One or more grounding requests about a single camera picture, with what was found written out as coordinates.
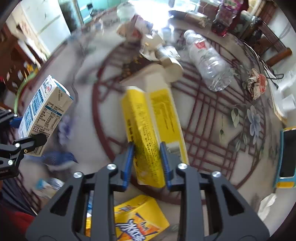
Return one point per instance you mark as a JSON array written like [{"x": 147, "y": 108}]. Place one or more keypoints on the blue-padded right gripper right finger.
[{"x": 211, "y": 207}]

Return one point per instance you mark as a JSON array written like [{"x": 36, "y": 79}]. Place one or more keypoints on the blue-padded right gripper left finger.
[{"x": 83, "y": 208}]

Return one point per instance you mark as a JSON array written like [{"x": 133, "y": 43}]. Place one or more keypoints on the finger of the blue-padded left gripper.
[{"x": 15, "y": 122}]

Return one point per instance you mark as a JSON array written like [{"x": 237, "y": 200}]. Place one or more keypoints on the blue white milk carton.
[{"x": 46, "y": 109}]

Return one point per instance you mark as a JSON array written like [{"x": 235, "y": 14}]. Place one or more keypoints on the yellow orange juice carton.
[{"x": 139, "y": 219}]

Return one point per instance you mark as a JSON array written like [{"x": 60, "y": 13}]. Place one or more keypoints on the yellow medicine box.
[{"x": 151, "y": 118}]

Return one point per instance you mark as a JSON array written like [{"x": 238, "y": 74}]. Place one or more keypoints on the red wrapper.
[{"x": 256, "y": 84}]

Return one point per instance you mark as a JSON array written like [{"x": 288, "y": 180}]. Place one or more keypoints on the torn brown cardboard box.
[{"x": 135, "y": 64}]

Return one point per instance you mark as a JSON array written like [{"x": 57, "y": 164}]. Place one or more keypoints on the clear water bottle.
[{"x": 216, "y": 72}]

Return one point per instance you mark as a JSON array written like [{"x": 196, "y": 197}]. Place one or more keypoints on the white patterned wrapper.
[{"x": 152, "y": 48}]

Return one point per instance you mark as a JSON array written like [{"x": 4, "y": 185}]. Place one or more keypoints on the red green trash basket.
[{"x": 25, "y": 82}]

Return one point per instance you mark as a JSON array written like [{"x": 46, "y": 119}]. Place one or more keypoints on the white tissue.
[{"x": 265, "y": 205}]

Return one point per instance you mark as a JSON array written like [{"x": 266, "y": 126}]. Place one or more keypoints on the blue yellow tablet case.
[{"x": 285, "y": 173}]

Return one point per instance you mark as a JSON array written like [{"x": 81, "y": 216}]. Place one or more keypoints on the white refrigerator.
[{"x": 40, "y": 23}]

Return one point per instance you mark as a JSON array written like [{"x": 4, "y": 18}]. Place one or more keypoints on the white cup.
[{"x": 288, "y": 103}]

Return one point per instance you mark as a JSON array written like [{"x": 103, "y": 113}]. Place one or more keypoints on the purple drink bottle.
[{"x": 227, "y": 11}]

